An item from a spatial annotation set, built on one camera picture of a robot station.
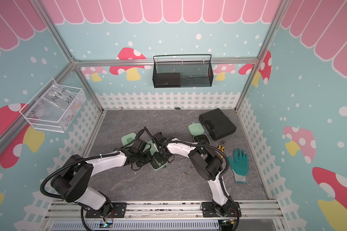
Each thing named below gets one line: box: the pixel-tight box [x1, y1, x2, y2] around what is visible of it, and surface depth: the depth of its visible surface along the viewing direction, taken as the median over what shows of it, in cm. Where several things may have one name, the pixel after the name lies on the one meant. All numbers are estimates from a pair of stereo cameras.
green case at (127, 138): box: [120, 132, 137, 148], surface depth 102 cm
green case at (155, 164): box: [148, 157, 168, 170], surface depth 91 cm
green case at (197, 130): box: [187, 122, 211, 145], surface depth 108 cm
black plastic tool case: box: [198, 108, 237, 142], surface depth 108 cm
